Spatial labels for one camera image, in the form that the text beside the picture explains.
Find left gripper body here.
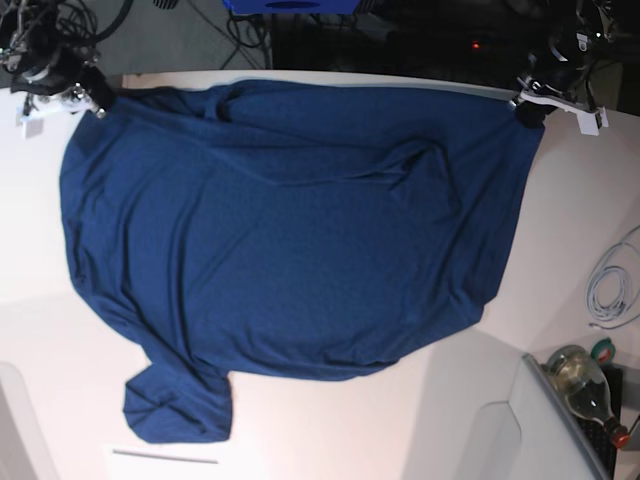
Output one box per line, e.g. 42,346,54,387
517,50,590,100

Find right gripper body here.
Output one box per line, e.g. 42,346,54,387
9,47,116,112

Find dark blue t-shirt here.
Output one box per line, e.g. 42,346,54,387
60,80,544,444

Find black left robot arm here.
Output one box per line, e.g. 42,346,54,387
510,1,639,136

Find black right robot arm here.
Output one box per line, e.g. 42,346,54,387
1,1,133,123

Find blue box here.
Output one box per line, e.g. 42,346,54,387
223,0,359,15

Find green tape roll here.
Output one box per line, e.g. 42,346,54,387
590,337,616,366

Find clear plastic bottle red cap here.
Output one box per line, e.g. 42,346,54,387
546,345,630,449

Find coiled black cable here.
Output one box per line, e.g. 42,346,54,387
54,0,134,46

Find black cables on floor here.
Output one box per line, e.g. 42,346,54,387
219,9,274,70

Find coiled light grey cable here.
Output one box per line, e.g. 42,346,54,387
585,238,640,331

